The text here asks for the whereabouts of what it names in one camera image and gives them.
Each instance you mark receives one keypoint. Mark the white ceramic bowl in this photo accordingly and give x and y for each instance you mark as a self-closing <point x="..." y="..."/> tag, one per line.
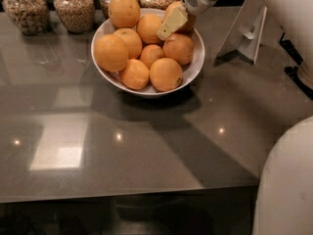
<point x="190" y="71"/>

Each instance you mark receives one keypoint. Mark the small orange centre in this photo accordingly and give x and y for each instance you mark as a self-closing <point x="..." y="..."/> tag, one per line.
<point x="150" y="54"/>

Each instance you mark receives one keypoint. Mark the white standing picture frame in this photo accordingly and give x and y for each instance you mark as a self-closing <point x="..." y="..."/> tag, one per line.
<point x="245" y="33"/>

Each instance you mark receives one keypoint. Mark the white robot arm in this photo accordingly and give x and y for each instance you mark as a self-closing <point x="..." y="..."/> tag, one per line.
<point x="284" y="204"/>

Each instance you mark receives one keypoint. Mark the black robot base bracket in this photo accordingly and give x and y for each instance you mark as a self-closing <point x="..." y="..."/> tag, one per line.
<point x="291" y="72"/>

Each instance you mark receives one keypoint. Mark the glass jar far left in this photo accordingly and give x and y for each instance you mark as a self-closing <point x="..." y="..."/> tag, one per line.
<point x="31" y="17"/>

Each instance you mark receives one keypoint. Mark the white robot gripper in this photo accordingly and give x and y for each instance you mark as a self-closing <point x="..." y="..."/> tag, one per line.
<point x="195" y="0"/>

